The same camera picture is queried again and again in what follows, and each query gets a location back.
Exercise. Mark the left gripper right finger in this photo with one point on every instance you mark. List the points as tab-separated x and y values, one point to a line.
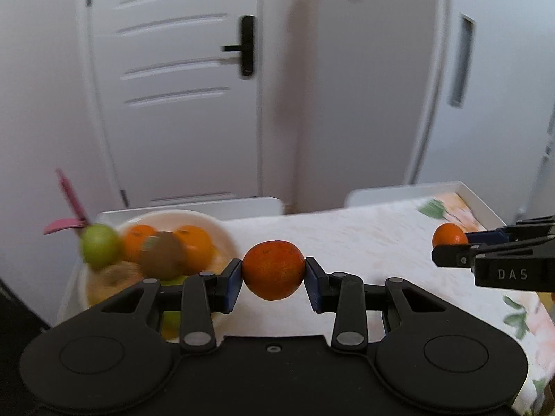
342	294

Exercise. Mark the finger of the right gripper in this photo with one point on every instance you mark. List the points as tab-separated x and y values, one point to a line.
465	256
525	230

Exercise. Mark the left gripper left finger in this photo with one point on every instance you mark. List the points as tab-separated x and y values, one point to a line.
202	295

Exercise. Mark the small green apple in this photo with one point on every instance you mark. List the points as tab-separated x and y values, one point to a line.
170	325

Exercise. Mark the brown kiwi with sticker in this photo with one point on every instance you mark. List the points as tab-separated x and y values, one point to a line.
162	257

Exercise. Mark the small mandarin orange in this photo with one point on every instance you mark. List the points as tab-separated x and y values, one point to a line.
273	270

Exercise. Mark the red yellow apple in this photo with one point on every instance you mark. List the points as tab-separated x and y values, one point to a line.
111	280

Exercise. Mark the large green apple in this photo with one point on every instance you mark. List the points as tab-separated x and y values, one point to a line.
100	246

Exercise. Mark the orange right in bowl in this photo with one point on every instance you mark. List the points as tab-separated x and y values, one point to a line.
198	247

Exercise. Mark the orange in bowl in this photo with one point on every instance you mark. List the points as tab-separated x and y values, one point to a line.
133	239
198	247

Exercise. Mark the white fruit bowl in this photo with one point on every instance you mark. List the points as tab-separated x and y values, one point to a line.
126	247

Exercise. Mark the orange left in bowl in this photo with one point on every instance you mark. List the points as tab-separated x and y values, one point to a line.
133	239

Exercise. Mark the white sliding wardrobe door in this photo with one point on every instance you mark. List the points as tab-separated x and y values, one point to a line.
494	116

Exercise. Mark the pink plastic stand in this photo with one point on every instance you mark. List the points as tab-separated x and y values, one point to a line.
78	220

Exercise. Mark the black door handle lock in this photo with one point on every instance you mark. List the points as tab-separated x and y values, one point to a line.
246	46

